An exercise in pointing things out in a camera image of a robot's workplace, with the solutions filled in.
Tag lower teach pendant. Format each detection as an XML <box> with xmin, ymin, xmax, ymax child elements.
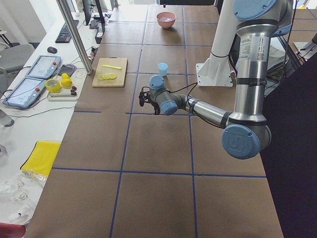
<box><xmin>3</xmin><ymin>76</ymin><xmax>46</xmax><ymax>109</ymax></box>

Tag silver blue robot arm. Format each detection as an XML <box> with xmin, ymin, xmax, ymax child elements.
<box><xmin>139</xmin><ymin>0</ymin><xmax>293</xmax><ymax>160</ymax></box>

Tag yellow lemon back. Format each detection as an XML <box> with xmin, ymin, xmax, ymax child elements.
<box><xmin>61</xmin><ymin>73</ymin><xmax>70</xmax><ymax>79</ymax></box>

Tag white camera mast with base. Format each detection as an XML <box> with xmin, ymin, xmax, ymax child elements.
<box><xmin>196</xmin><ymin>0</ymin><xmax>238</xmax><ymax>87</ymax></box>

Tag yellow cloth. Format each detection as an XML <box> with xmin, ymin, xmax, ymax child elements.
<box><xmin>20</xmin><ymin>141</ymin><xmax>61</xmax><ymax>177</ymax></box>

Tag grey office chair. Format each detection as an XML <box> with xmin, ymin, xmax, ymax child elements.
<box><xmin>0</xmin><ymin>42</ymin><xmax>35</xmax><ymax>75</ymax></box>

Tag black keyboard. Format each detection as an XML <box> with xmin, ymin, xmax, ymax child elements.
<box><xmin>55</xmin><ymin>23</ymin><xmax>71</xmax><ymax>44</ymax></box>

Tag upper teach pendant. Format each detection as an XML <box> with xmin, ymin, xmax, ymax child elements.
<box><xmin>26</xmin><ymin>55</ymin><xmax>61</xmax><ymax>79</ymax></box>

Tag black computer mouse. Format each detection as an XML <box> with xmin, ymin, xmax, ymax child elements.
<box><xmin>47</xmin><ymin>47</ymin><xmax>57</xmax><ymax>54</ymax></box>

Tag clear ice cubes pile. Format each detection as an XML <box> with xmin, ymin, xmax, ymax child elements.
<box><xmin>158</xmin><ymin>15</ymin><xmax>173</xmax><ymax>22</ymax></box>

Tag clear plastic bags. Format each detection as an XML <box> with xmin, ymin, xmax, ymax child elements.
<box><xmin>0</xmin><ymin>171</ymin><xmax>48</xmax><ymax>224</ymax></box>

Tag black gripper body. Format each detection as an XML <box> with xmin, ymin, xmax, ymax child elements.
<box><xmin>152</xmin><ymin>102</ymin><xmax>160</xmax><ymax>111</ymax></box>

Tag lemon slices row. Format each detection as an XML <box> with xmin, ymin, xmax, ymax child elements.
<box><xmin>98</xmin><ymin>73</ymin><xmax>116</xmax><ymax>80</ymax></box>

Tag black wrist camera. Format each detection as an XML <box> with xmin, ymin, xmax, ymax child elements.
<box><xmin>138</xmin><ymin>87</ymin><xmax>151</xmax><ymax>107</ymax></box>

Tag black monitor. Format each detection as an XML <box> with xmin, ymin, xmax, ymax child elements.
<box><xmin>82</xmin><ymin>0</ymin><xmax>106</xmax><ymax>44</ymax></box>

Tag aluminium frame post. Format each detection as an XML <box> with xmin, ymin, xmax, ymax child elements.
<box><xmin>56</xmin><ymin>0</ymin><xmax>93</xmax><ymax>75</ymax></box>

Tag dark wallet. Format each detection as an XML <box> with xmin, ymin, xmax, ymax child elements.
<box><xmin>57</xmin><ymin>64</ymin><xmax>77</xmax><ymax>76</ymax></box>

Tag yellow plastic knife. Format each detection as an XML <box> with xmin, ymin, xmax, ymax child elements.
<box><xmin>102</xmin><ymin>64</ymin><xmax>122</xmax><ymax>70</ymax></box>

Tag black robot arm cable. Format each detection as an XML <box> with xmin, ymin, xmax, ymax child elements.
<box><xmin>169</xmin><ymin>82</ymin><xmax>199</xmax><ymax>100</ymax></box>

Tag yellow lemon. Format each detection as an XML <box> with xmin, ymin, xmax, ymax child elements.
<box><xmin>60</xmin><ymin>78</ymin><xmax>72</xmax><ymax>88</ymax></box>
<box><xmin>61</xmin><ymin>73</ymin><xmax>70</xmax><ymax>79</ymax></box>

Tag teach pendant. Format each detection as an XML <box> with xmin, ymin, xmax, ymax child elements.
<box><xmin>3</xmin><ymin>76</ymin><xmax>46</xmax><ymax>109</ymax></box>
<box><xmin>26</xmin><ymin>55</ymin><xmax>61</xmax><ymax>79</ymax></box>

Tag white tray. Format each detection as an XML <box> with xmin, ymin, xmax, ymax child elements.
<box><xmin>47</xmin><ymin>86</ymin><xmax>81</xmax><ymax>102</ymax></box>

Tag yellow lemon front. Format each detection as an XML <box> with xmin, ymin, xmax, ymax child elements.
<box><xmin>60</xmin><ymin>78</ymin><xmax>72</xmax><ymax>88</ymax></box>

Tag light blue cup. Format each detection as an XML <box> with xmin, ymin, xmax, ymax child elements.
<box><xmin>158</xmin><ymin>62</ymin><xmax>168</xmax><ymax>77</ymax></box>

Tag wooden cutting board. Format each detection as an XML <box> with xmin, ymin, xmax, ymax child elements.
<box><xmin>92</xmin><ymin>58</ymin><xmax>127</xmax><ymax>88</ymax></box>

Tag yellow tape roll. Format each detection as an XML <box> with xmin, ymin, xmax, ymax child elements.
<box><xmin>45</xmin><ymin>78</ymin><xmax>62</xmax><ymax>93</ymax></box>

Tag pink bowl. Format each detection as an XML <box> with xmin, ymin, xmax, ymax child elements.
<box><xmin>156</xmin><ymin>12</ymin><xmax>176</xmax><ymax>29</ymax></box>

